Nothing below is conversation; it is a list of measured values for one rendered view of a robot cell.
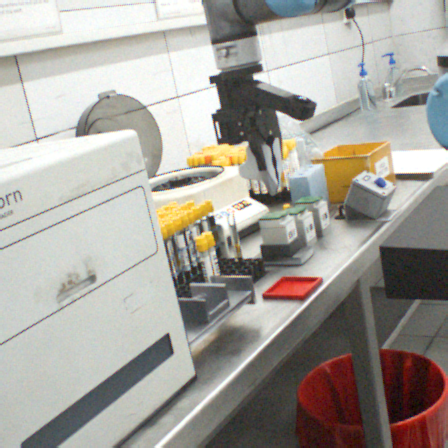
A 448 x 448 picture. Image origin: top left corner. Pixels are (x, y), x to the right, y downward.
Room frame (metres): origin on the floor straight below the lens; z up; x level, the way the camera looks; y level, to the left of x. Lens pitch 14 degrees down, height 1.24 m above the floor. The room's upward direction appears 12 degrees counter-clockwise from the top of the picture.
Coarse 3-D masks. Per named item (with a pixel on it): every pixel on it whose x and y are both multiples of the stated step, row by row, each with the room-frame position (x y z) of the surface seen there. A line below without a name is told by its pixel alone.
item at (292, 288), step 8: (280, 280) 0.96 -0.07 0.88; (288, 280) 0.96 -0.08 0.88; (296, 280) 0.95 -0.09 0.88; (304, 280) 0.95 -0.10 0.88; (312, 280) 0.94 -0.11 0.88; (320, 280) 0.92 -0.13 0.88; (272, 288) 0.93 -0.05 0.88; (280, 288) 0.94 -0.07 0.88; (288, 288) 0.93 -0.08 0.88; (296, 288) 0.92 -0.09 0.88; (304, 288) 0.92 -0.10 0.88; (312, 288) 0.90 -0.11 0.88; (264, 296) 0.91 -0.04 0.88; (272, 296) 0.91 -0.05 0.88; (280, 296) 0.90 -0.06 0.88; (288, 296) 0.89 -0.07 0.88; (296, 296) 0.88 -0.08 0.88; (304, 296) 0.88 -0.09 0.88
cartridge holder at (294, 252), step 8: (296, 240) 1.06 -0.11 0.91; (264, 248) 1.06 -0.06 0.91; (272, 248) 1.05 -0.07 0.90; (280, 248) 1.04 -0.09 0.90; (288, 248) 1.03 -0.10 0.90; (296, 248) 1.05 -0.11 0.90; (304, 248) 1.06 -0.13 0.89; (312, 248) 1.06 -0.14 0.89; (256, 256) 1.08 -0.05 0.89; (264, 256) 1.06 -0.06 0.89; (272, 256) 1.05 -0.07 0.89; (280, 256) 1.04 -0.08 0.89; (288, 256) 1.04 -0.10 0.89; (296, 256) 1.03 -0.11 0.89; (304, 256) 1.03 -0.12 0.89; (264, 264) 1.06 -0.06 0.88; (296, 264) 1.03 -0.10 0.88
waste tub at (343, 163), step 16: (352, 144) 1.46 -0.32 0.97; (368, 144) 1.44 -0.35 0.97; (384, 144) 1.38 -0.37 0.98; (320, 160) 1.37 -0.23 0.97; (336, 160) 1.35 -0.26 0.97; (352, 160) 1.33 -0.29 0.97; (368, 160) 1.31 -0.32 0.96; (384, 160) 1.37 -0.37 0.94; (336, 176) 1.35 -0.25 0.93; (352, 176) 1.33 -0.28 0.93; (384, 176) 1.36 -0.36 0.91; (336, 192) 1.36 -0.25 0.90
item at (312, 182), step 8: (312, 168) 1.28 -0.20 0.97; (320, 168) 1.29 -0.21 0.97; (296, 176) 1.24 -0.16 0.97; (304, 176) 1.23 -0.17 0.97; (312, 176) 1.25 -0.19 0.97; (320, 176) 1.29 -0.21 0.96; (296, 184) 1.24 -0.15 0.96; (304, 184) 1.23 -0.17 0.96; (312, 184) 1.24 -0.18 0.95; (320, 184) 1.28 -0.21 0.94; (296, 192) 1.24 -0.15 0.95; (304, 192) 1.23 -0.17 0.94; (312, 192) 1.23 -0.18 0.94; (320, 192) 1.27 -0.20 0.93; (296, 200) 1.24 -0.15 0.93; (328, 200) 1.31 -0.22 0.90; (328, 208) 1.30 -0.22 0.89; (336, 208) 1.30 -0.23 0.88
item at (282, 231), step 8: (288, 216) 1.07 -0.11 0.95; (264, 224) 1.06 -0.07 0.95; (272, 224) 1.05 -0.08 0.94; (280, 224) 1.04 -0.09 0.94; (288, 224) 1.05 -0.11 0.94; (264, 232) 1.06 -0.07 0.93; (272, 232) 1.05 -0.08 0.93; (280, 232) 1.04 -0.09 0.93; (288, 232) 1.05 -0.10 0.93; (296, 232) 1.07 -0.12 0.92; (264, 240) 1.06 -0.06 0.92; (272, 240) 1.05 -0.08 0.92; (280, 240) 1.05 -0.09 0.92; (288, 240) 1.04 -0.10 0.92
